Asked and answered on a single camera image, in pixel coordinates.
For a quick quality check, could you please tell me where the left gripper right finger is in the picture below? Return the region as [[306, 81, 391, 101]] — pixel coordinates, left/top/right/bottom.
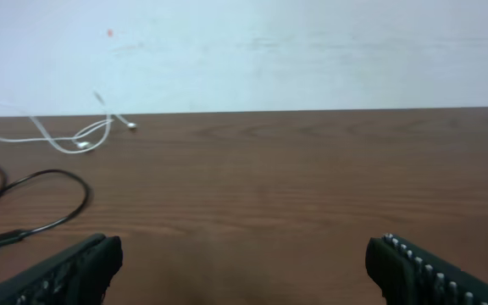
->
[[365, 233, 488, 305]]

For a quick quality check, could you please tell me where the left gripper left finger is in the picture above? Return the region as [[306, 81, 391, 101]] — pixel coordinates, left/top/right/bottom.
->
[[0, 234, 123, 305]]

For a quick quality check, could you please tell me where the white usb cable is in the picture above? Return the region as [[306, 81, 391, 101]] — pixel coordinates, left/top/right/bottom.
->
[[0, 89, 138, 155]]

